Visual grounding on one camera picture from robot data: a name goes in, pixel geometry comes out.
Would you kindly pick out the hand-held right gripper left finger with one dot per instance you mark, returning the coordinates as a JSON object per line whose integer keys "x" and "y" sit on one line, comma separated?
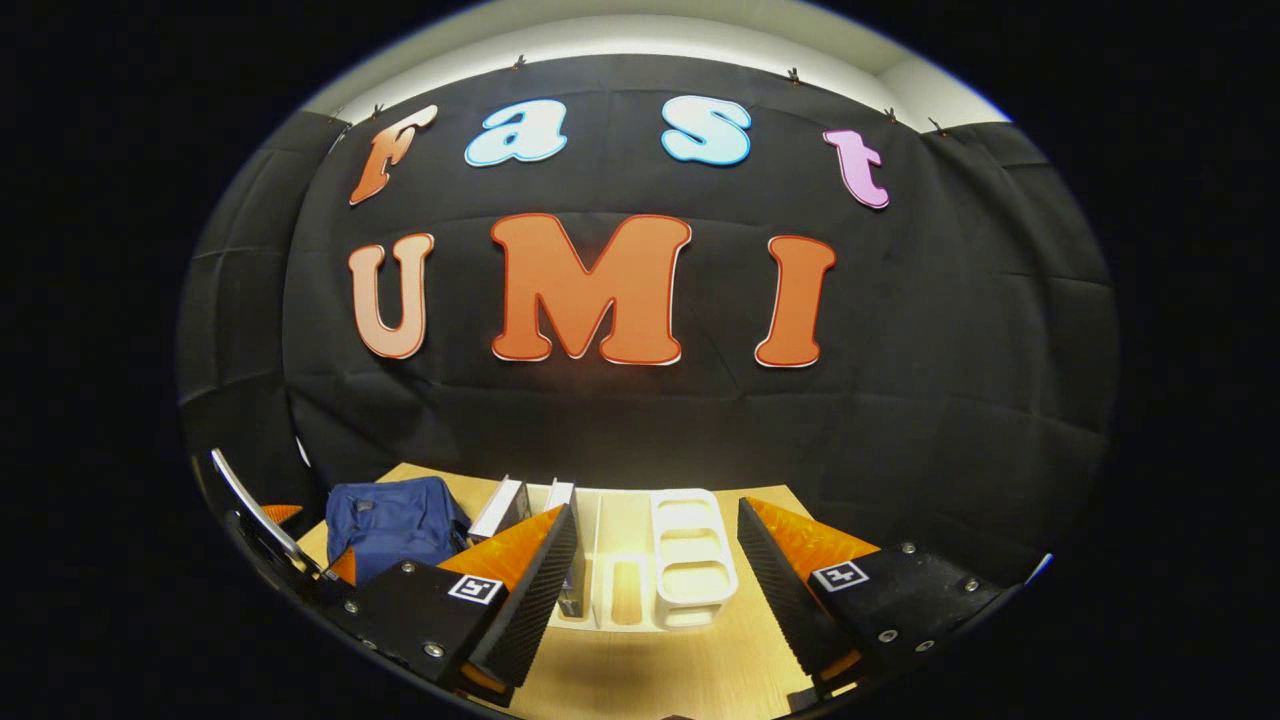
{"x": 530, "y": 610}

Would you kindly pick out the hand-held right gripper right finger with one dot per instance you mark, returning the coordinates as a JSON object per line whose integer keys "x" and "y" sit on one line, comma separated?
{"x": 790, "y": 600}

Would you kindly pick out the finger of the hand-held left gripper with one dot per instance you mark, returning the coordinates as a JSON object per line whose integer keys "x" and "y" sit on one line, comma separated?
{"x": 282, "y": 513}
{"x": 346, "y": 567}

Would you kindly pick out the blue schoolbag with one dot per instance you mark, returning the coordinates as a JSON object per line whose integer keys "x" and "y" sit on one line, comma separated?
{"x": 395, "y": 525}

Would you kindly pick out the book with black white cover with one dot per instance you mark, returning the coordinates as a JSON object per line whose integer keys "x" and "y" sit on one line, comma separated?
{"x": 500, "y": 508}

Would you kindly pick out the white bookshelf organizer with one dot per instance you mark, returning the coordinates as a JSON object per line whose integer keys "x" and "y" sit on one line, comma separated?
{"x": 690, "y": 560}

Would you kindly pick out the book with blue cover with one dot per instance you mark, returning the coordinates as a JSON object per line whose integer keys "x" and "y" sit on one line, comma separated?
{"x": 562, "y": 495}

